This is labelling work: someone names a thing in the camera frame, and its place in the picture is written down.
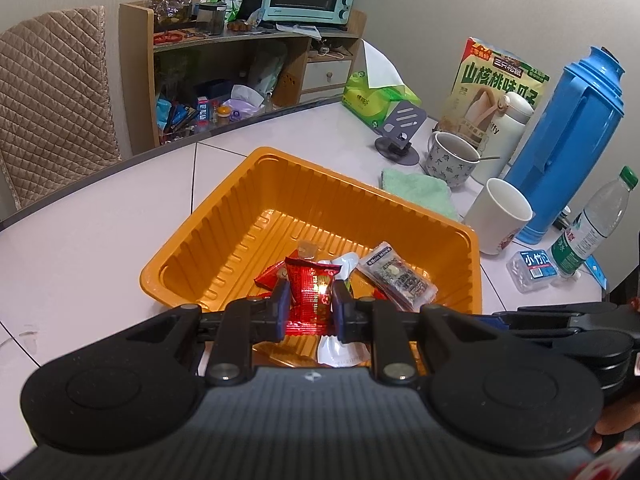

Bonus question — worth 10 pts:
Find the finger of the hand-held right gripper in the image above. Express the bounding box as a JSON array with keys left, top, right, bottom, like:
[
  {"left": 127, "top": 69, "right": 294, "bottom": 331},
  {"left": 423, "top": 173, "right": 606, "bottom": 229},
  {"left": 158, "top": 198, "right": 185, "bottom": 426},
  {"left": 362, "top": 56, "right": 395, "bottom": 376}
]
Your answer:
[
  {"left": 517, "top": 302, "right": 632, "bottom": 318},
  {"left": 472, "top": 311, "right": 608, "bottom": 342}
]

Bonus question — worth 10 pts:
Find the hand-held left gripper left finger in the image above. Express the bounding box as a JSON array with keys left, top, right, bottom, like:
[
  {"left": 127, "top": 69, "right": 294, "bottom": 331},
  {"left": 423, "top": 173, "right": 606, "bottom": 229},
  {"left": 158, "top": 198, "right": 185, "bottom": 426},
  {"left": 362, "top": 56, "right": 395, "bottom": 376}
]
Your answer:
[{"left": 125, "top": 279, "right": 291, "bottom": 387}]

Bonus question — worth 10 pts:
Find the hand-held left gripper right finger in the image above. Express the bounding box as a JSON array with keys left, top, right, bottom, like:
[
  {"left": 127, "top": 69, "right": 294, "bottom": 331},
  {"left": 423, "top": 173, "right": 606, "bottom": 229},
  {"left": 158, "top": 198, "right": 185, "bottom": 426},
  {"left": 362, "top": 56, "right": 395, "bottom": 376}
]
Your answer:
[{"left": 331, "top": 279, "right": 501, "bottom": 382}]

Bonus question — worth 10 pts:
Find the red candy packet white print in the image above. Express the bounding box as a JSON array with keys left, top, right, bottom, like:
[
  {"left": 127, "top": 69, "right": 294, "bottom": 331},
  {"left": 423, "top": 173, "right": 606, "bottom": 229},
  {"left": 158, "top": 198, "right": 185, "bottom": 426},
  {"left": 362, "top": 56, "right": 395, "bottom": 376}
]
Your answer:
[{"left": 283, "top": 255, "right": 341, "bottom": 339}]

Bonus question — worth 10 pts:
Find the clear speckled snack packet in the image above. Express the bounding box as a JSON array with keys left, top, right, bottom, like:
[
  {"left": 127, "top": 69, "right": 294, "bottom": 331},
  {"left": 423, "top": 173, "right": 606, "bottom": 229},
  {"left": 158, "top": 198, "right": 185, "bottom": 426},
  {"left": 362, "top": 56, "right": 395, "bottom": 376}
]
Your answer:
[{"left": 358, "top": 242, "right": 439, "bottom": 309}]

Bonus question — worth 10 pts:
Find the orange plastic tray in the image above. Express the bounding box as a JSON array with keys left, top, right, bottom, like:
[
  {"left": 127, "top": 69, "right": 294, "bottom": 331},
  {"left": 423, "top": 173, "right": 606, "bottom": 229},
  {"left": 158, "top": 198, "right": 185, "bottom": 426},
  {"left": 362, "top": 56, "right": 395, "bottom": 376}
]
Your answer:
[{"left": 139, "top": 146, "right": 484, "bottom": 377}]

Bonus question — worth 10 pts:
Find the person's right hand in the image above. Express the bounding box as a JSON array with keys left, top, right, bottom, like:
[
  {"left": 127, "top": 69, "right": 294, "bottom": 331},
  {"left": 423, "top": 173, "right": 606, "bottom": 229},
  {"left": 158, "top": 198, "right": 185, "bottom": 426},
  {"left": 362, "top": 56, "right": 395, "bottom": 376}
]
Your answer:
[{"left": 588, "top": 399, "right": 628, "bottom": 457}]

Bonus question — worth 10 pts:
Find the small red candy packet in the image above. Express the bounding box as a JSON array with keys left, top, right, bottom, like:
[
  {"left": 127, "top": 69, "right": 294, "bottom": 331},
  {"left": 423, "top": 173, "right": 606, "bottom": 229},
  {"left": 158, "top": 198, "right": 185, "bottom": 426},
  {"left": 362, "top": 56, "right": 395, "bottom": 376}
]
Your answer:
[{"left": 254, "top": 262, "right": 289, "bottom": 294}]

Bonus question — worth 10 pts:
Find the white snack wrapper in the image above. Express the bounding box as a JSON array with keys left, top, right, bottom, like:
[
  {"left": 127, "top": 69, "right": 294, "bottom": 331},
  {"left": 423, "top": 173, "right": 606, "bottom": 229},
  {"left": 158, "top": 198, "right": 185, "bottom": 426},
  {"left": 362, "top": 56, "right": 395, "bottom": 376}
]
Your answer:
[{"left": 316, "top": 334, "right": 372, "bottom": 369}]

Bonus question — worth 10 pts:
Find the white green wrapped candy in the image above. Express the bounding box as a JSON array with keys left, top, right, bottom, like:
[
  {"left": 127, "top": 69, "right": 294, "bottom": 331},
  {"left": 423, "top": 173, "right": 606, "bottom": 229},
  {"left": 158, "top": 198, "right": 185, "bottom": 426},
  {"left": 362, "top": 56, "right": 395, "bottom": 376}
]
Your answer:
[{"left": 319, "top": 253, "right": 360, "bottom": 282}]

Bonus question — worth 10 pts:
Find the small blue packet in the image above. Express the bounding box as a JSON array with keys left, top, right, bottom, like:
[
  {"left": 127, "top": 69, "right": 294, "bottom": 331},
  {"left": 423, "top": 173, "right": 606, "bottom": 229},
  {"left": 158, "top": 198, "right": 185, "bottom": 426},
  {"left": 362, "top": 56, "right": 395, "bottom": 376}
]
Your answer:
[{"left": 584, "top": 254, "right": 609, "bottom": 291}]

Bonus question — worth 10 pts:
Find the clear box blue label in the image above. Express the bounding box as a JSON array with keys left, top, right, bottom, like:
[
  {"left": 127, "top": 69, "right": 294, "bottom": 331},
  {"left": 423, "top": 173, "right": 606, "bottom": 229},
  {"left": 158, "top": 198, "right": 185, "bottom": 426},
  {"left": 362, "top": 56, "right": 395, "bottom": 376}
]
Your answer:
[{"left": 505, "top": 248, "right": 559, "bottom": 295}]

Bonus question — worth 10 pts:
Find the water bottle green cap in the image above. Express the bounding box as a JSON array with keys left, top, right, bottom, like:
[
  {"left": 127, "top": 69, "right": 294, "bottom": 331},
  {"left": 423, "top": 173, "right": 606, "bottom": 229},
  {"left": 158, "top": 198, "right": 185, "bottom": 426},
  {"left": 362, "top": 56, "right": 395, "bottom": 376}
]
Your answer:
[{"left": 549, "top": 165, "right": 640, "bottom": 280}]

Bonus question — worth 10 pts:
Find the white mug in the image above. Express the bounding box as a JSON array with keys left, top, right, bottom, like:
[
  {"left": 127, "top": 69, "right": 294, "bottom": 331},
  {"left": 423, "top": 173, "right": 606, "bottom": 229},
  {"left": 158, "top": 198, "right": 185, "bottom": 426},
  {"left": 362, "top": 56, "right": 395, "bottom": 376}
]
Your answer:
[{"left": 462, "top": 177, "right": 535, "bottom": 257}]

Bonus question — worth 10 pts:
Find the green cloth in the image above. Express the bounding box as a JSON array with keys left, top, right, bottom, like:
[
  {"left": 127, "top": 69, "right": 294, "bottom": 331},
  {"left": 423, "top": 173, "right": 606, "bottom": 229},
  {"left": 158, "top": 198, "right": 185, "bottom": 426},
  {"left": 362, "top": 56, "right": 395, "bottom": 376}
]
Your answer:
[{"left": 380, "top": 168, "right": 459, "bottom": 221}]

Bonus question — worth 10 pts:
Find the blue thermos jug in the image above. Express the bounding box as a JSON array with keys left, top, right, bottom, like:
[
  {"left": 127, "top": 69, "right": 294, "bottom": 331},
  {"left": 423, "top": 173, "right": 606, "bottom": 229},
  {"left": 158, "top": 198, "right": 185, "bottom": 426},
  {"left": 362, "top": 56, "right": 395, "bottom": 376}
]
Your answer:
[{"left": 502, "top": 45, "right": 627, "bottom": 246}]

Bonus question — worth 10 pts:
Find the patterned ceramic mug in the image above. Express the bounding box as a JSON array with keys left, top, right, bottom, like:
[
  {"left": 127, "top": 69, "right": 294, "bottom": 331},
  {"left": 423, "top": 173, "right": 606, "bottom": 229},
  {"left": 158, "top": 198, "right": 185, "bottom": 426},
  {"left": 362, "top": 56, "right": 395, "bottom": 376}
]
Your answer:
[{"left": 425, "top": 130, "right": 482, "bottom": 190}]

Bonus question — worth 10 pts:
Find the grey phone stand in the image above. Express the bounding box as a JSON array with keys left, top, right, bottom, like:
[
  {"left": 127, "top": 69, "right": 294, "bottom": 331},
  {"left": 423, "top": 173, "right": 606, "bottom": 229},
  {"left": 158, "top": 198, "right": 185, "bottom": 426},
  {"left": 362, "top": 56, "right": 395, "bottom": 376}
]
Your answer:
[{"left": 374, "top": 100, "right": 429, "bottom": 166}]

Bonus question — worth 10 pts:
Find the purple container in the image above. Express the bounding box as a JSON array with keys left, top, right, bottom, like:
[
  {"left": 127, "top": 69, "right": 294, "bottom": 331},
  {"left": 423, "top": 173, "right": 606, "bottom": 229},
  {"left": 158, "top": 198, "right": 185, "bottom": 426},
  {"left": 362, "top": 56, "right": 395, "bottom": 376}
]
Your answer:
[{"left": 219, "top": 99, "right": 266, "bottom": 122}]

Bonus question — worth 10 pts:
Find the green tissue pack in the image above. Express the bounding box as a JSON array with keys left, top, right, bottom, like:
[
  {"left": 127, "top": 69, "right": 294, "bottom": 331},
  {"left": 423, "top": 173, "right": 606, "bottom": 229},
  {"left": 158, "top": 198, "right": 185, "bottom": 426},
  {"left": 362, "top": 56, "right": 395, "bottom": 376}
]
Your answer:
[{"left": 342, "top": 39, "right": 424, "bottom": 134}]

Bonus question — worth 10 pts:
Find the white drawer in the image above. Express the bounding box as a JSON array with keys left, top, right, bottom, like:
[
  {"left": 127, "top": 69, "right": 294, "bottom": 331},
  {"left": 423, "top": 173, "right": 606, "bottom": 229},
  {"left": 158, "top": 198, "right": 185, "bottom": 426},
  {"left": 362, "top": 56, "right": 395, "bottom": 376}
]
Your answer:
[{"left": 302, "top": 59, "right": 354, "bottom": 94}]

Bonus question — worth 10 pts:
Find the large beige green snack bag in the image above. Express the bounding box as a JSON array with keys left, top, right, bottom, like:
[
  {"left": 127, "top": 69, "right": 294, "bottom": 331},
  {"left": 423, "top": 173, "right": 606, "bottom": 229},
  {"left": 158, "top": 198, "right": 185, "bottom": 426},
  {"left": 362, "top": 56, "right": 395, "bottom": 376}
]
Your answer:
[{"left": 442, "top": 37, "right": 550, "bottom": 142}]

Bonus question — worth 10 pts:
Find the wooden shelf unit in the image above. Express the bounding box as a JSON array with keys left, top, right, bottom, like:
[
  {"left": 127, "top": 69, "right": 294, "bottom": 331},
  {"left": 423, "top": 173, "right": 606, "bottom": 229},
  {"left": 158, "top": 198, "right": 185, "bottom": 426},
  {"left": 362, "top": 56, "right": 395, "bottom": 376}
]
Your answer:
[{"left": 118, "top": 2, "right": 368, "bottom": 154}]

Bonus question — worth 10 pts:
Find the dark glass canister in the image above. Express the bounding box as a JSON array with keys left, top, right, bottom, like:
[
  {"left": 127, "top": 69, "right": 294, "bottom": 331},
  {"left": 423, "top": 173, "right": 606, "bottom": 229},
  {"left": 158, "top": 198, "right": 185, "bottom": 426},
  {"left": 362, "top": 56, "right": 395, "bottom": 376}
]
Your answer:
[{"left": 194, "top": 2, "right": 229, "bottom": 36}]

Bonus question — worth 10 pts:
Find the beige quilted chair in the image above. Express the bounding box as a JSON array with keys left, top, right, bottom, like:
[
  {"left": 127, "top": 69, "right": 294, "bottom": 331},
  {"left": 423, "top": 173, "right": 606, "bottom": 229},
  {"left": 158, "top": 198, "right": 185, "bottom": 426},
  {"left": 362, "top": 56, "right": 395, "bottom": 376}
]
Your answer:
[{"left": 0, "top": 5, "right": 122, "bottom": 212}]

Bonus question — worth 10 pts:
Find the plastic jar orange lid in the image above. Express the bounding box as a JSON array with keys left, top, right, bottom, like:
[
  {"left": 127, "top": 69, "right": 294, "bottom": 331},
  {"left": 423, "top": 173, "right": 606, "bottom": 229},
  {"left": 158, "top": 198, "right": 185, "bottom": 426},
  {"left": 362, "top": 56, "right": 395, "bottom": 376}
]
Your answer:
[{"left": 148, "top": 0, "right": 197, "bottom": 31}]

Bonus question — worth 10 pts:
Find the white thermos beige strap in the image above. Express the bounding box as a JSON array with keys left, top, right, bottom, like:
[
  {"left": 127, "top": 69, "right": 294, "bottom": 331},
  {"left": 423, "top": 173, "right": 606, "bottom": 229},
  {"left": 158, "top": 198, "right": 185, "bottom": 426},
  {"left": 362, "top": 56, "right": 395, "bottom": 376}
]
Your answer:
[{"left": 469, "top": 87, "right": 536, "bottom": 186}]

